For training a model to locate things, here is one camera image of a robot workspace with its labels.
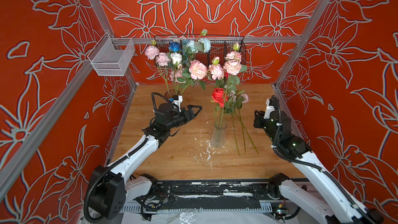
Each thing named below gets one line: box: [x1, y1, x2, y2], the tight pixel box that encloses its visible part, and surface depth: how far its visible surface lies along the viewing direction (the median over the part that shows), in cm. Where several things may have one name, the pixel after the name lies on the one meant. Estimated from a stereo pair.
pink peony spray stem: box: [220, 42, 243, 128], surface depth 62 cm
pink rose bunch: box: [188, 56, 225, 90], surface depth 63 cm
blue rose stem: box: [168, 42, 181, 52], surface depth 75 cm
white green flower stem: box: [185, 28, 211, 61], surface depth 76 cm
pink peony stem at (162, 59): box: [144, 39, 172, 98], surface depth 78 cm
